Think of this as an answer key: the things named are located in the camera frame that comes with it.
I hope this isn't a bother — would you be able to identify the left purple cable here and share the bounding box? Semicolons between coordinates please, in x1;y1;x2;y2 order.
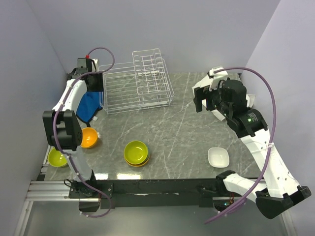
53;47;116;219

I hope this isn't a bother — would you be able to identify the purple cable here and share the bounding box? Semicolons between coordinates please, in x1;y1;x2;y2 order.
53;47;116;219
204;66;277;225

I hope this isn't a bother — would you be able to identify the white wire dish rack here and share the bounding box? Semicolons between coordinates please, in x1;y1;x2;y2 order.
100;48;174;114

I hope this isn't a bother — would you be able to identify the blue cloth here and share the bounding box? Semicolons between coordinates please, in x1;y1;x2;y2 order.
76;92;102;126

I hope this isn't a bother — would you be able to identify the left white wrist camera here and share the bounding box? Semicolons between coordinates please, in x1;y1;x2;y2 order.
85;55;98;72

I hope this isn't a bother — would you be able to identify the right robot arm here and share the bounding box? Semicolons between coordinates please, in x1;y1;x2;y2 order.
192;80;312;219

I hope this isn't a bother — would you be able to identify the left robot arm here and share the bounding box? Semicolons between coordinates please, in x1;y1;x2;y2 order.
42;56;102;198

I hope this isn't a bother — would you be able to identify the white towel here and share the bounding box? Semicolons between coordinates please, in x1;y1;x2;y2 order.
192;74;255;120

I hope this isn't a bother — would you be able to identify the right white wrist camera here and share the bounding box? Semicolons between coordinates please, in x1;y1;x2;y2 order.
208;66;228;91

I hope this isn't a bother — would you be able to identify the green bowl near left edge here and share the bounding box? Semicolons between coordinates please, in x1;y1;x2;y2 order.
48;147;67;168

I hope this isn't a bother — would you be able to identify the black base beam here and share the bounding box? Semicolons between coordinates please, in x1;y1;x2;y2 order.
64;178;233;217

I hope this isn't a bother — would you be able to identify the white square bowl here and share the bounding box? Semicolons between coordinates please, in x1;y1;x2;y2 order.
207;147;230;168

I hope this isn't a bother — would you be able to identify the aluminium frame rail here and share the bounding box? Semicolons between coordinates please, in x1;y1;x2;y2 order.
24;147;99;202

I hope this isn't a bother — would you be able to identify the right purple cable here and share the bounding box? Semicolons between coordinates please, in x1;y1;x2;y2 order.
204;66;277;225

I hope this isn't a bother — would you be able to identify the orange shallow bowl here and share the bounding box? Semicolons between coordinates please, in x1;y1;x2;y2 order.
126;159;149;167

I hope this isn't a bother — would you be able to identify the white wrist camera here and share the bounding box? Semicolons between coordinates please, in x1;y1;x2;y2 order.
208;66;228;91
85;55;98;72

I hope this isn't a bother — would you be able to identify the green shallow bowl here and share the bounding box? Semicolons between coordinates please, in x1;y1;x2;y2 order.
124;140;150;166

